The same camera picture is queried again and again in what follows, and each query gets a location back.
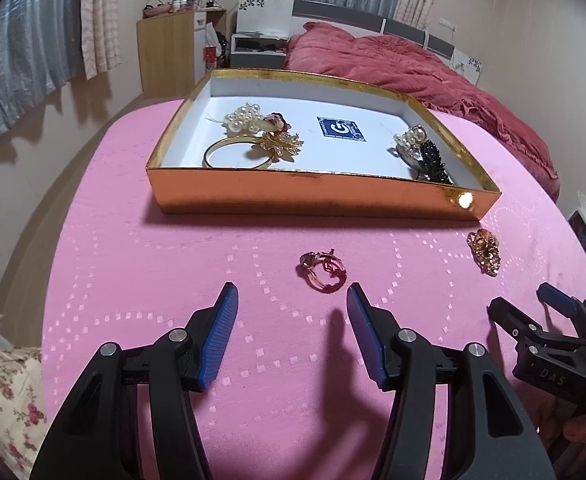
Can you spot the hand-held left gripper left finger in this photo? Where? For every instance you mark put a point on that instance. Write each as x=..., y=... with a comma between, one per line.
x=218, y=342

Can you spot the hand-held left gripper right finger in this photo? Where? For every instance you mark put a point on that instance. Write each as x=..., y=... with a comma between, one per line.
x=368, y=342

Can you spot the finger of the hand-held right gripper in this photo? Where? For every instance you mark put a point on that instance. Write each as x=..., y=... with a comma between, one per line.
x=513, y=322
x=560, y=300

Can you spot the gold crystal brooch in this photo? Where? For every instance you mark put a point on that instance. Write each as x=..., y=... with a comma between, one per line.
x=485, y=252

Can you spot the gold jewelry box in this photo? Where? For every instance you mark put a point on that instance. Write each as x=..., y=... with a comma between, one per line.
x=298, y=195

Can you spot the black beaded hair clip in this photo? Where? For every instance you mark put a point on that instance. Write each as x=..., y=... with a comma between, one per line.
x=434, y=161

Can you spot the gold bangle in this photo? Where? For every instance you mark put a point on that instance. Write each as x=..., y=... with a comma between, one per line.
x=207, y=156

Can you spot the gold flower brooch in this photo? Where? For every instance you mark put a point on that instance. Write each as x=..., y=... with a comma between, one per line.
x=278, y=144

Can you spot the pearl silver brooch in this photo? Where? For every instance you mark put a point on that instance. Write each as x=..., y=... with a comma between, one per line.
x=409, y=137

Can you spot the blue square label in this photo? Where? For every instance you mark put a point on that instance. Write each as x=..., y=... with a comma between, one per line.
x=340, y=128

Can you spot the floral cushion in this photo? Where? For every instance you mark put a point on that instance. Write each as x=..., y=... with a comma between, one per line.
x=3, y=390

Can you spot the pearl cluster brooch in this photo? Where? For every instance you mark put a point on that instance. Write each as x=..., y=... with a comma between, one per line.
x=243, y=116

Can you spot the small red brown brooch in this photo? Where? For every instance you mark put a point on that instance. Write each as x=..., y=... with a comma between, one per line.
x=278, y=122

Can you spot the bed with red blanket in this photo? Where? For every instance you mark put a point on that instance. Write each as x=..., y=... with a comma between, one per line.
x=398, y=65

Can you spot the wooden cabinet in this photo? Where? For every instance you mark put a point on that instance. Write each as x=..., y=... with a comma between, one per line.
x=168, y=50

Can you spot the white plastic bag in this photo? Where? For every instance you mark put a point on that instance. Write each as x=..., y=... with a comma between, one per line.
x=211, y=40

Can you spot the white nightstand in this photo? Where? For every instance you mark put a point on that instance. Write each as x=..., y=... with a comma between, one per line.
x=263, y=17

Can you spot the pink bag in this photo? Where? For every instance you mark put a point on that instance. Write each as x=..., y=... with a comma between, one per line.
x=157, y=9

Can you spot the row of small bottles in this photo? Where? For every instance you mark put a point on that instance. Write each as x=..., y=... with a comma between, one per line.
x=187, y=3

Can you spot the pink white curtain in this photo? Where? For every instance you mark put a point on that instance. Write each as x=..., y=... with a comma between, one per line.
x=100, y=15

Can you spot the grey blue curtain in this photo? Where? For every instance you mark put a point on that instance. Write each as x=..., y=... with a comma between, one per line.
x=18, y=55

